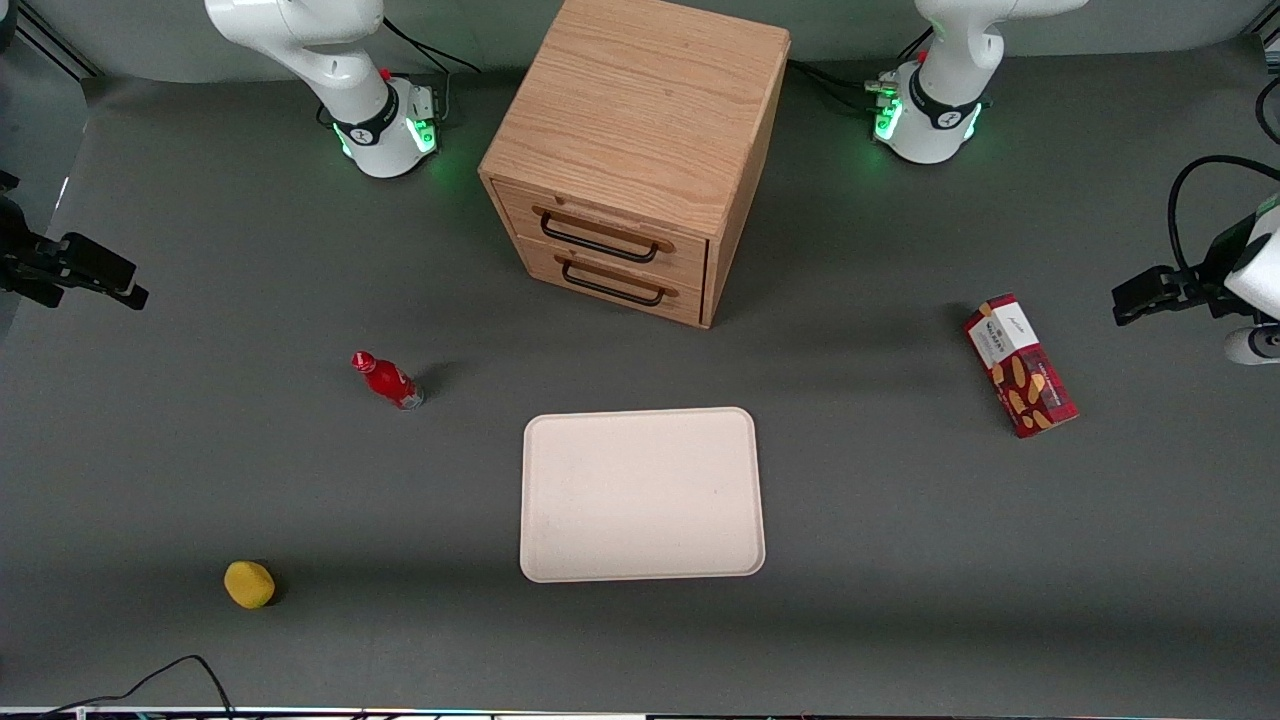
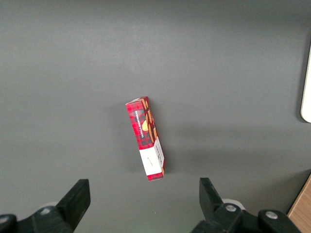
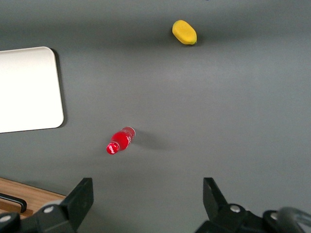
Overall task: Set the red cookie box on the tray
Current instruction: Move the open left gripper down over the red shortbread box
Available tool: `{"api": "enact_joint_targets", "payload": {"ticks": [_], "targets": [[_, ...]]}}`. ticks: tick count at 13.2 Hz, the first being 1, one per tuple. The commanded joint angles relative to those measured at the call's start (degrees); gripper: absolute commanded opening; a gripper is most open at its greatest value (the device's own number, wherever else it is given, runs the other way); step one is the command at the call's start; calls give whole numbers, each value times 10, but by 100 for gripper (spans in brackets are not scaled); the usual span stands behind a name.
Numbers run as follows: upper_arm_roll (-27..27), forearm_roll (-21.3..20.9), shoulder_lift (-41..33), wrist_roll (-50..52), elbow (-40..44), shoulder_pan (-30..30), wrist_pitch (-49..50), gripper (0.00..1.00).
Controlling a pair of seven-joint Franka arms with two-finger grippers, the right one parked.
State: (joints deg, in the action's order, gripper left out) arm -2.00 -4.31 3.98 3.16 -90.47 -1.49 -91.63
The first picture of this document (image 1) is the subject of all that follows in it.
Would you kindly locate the black aluminium frame rail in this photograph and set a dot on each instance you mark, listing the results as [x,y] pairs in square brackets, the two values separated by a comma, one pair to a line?
[55,38]

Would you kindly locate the yellow sponge ball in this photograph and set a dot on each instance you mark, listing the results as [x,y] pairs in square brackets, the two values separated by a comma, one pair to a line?
[249,584]

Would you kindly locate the beige rectangular tray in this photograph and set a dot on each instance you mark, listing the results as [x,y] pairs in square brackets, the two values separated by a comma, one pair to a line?
[640,494]

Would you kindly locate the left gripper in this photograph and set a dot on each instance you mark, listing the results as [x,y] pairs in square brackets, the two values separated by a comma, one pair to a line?
[1196,284]

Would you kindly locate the red plastic bottle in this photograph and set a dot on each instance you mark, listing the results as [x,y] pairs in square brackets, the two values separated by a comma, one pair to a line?
[389,380]

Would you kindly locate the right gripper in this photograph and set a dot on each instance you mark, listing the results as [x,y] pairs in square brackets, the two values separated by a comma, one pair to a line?
[22,262]

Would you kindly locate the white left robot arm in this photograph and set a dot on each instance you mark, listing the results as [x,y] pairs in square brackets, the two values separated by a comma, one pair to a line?
[938,112]

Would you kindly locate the wooden two-drawer cabinet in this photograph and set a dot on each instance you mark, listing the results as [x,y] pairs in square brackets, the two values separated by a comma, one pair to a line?
[640,110]

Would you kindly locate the wooden drawer front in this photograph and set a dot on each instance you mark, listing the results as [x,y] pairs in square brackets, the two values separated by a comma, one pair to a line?
[620,288]
[610,222]

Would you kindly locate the red cookie box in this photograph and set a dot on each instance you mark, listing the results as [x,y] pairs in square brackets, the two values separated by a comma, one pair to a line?
[1022,368]

